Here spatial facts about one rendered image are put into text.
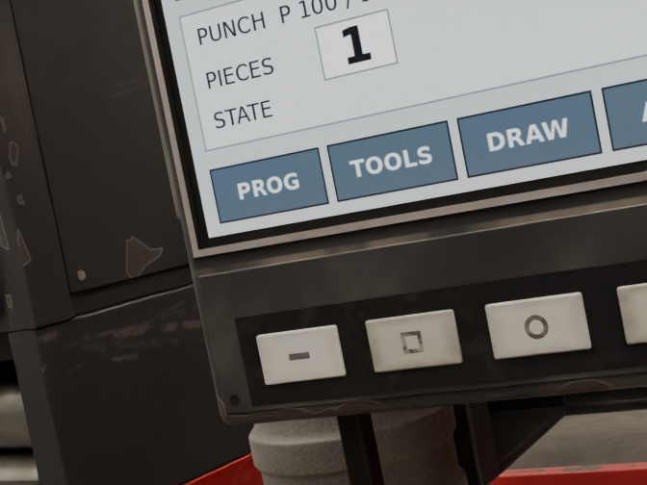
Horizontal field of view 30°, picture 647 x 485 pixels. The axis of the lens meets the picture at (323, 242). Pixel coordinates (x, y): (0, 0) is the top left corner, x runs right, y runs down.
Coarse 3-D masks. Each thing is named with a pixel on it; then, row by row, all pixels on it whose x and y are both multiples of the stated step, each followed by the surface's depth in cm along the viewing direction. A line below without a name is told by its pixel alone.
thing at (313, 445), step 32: (160, 128) 65; (384, 416) 63; (416, 416) 63; (448, 416) 65; (256, 448) 65; (288, 448) 63; (320, 448) 62; (384, 448) 62; (416, 448) 63; (448, 448) 65; (288, 480) 64; (320, 480) 63; (384, 480) 62; (416, 480) 63; (448, 480) 65
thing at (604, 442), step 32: (576, 416) 152; (608, 416) 149; (640, 416) 146; (544, 448) 139; (576, 448) 137; (608, 448) 134; (640, 448) 131; (512, 480) 125; (544, 480) 123; (576, 480) 122; (608, 480) 120; (640, 480) 119
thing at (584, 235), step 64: (192, 192) 51; (512, 192) 45; (576, 192) 43; (640, 192) 43; (192, 256) 51; (256, 256) 50; (320, 256) 48; (384, 256) 47; (448, 256) 46; (512, 256) 45; (576, 256) 44; (640, 256) 43; (256, 320) 50; (320, 320) 49; (384, 320) 47; (448, 320) 46; (512, 320) 45; (576, 320) 44; (640, 320) 43; (256, 384) 50; (320, 384) 49; (384, 384) 48; (448, 384) 47; (512, 384) 45; (576, 384) 45; (640, 384) 44
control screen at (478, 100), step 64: (192, 0) 50; (256, 0) 48; (320, 0) 47; (384, 0) 46; (448, 0) 45; (512, 0) 44; (576, 0) 43; (640, 0) 42; (192, 64) 50; (256, 64) 49; (320, 64) 47; (448, 64) 45; (512, 64) 44; (576, 64) 43; (640, 64) 42; (192, 128) 50; (256, 128) 49; (320, 128) 48; (384, 128) 47; (448, 128) 46; (512, 128) 44; (576, 128) 43; (640, 128) 42; (256, 192) 49; (320, 192) 48; (384, 192) 47; (448, 192) 46
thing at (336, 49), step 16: (368, 16) 46; (384, 16) 46; (320, 32) 47; (336, 32) 47; (352, 32) 47; (368, 32) 46; (384, 32) 46; (320, 48) 47; (336, 48) 47; (352, 48) 47; (368, 48) 46; (384, 48) 46; (336, 64) 47; (352, 64) 47; (368, 64) 47; (384, 64) 46
